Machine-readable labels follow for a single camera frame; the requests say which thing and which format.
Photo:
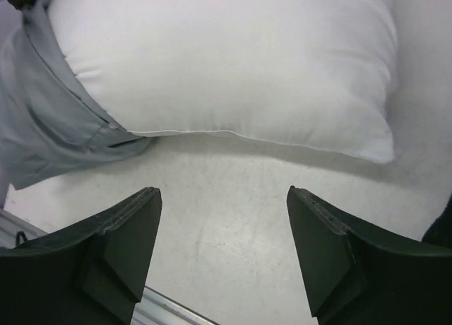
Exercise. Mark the aluminium front rail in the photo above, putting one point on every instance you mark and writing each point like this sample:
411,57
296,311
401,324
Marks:
106,296

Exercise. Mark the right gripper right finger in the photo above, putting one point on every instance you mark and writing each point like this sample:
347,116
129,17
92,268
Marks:
355,272

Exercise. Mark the white pillow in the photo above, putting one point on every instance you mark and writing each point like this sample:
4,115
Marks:
311,73

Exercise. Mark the grey pillowcase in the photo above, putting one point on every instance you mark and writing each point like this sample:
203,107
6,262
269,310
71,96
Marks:
50,125

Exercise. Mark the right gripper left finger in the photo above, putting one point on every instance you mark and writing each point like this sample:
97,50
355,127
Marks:
88,261

